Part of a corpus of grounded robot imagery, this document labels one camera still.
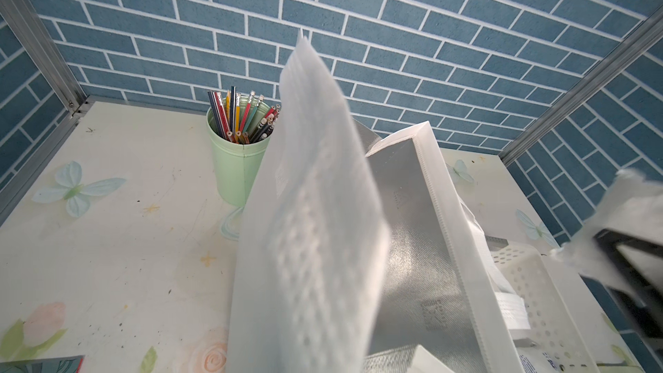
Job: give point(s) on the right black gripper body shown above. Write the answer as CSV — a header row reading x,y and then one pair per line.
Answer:
x,y
638,262

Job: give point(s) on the white insulated delivery bag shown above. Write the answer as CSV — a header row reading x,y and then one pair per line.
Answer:
x,y
353,258

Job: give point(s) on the white plastic basket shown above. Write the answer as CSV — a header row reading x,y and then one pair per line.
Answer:
x,y
552,328

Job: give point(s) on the green pencil cup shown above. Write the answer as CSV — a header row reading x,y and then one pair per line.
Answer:
x,y
235,165

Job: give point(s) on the colourful printed booklet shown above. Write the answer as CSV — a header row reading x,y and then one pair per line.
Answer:
x,y
46,365

